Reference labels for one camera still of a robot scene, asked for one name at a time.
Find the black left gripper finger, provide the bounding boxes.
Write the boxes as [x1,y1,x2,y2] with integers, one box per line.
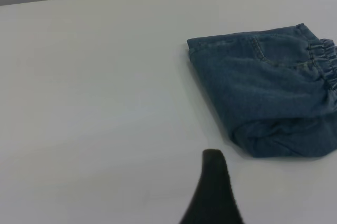
[180,149,245,224]

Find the blue denim jeans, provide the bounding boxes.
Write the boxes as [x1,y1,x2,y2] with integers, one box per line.
[186,23,337,159]

